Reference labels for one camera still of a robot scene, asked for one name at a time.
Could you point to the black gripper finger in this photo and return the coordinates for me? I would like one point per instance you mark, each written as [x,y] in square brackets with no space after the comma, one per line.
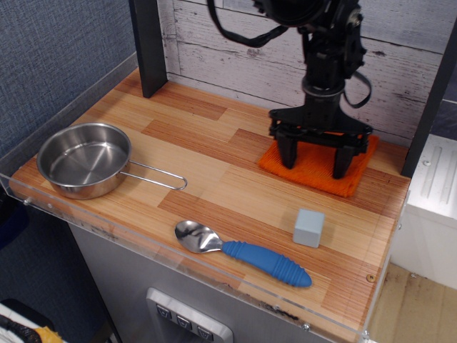
[287,146]
[342,161]

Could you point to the blue handled metal spoon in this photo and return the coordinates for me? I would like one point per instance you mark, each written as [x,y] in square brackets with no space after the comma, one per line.
[200,239]

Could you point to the black right post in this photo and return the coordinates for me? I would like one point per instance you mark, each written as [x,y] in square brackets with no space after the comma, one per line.
[431,108]

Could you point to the silver metal pan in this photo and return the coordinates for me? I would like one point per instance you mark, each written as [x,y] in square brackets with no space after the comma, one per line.
[89,160]

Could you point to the orange woven cloth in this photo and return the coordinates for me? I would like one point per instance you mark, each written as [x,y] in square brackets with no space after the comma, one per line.
[314,167]

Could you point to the silver cabinet with dispenser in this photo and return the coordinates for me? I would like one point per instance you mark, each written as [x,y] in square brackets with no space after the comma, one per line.
[157,291]

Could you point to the clear acrylic guard rail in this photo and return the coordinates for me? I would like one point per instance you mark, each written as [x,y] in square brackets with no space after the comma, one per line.
[215,143]

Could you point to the white ribbed side unit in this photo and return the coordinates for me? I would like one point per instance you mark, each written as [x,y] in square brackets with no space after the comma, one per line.
[425,241]

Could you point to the yellow black object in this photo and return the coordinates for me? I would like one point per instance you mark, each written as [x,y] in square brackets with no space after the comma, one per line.
[27,334]

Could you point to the grey cube block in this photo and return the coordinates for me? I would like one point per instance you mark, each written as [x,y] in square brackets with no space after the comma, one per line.
[308,228]

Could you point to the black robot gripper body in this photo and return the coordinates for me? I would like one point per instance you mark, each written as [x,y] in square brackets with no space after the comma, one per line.
[320,120]

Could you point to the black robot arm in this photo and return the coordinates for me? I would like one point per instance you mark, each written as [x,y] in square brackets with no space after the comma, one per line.
[332,50]

